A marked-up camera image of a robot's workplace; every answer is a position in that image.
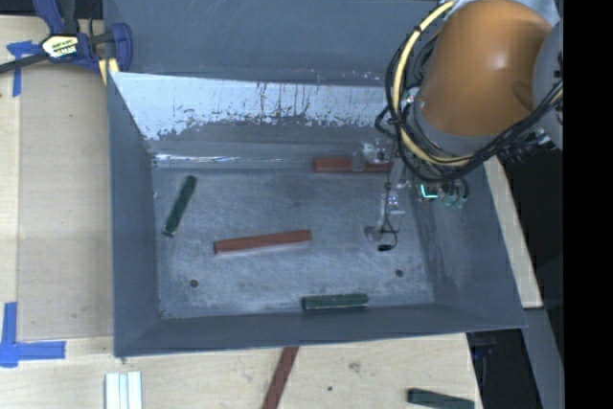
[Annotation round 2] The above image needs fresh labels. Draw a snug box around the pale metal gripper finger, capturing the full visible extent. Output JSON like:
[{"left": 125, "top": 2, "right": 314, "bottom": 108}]
[
  {"left": 364, "top": 192, "right": 407, "bottom": 241},
  {"left": 352, "top": 142, "right": 390, "bottom": 172}
]

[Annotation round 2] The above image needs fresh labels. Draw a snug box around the red-brown flat block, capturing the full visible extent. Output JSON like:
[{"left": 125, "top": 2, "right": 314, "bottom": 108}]
[
  {"left": 312, "top": 156, "right": 395, "bottom": 174},
  {"left": 213, "top": 229, "right": 314, "bottom": 257},
  {"left": 261, "top": 346, "right": 301, "bottom": 409}
]

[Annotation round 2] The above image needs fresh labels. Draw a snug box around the grey metal bin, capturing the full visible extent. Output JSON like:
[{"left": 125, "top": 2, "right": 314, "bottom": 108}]
[{"left": 100, "top": 0, "right": 529, "bottom": 358}]

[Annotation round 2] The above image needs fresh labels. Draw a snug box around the dark green flat block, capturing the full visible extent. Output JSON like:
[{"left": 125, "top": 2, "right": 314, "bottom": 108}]
[
  {"left": 301, "top": 292, "right": 371, "bottom": 312},
  {"left": 162, "top": 174, "right": 198, "bottom": 238},
  {"left": 407, "top": 388, "right": 476, "bottom": 409}
]

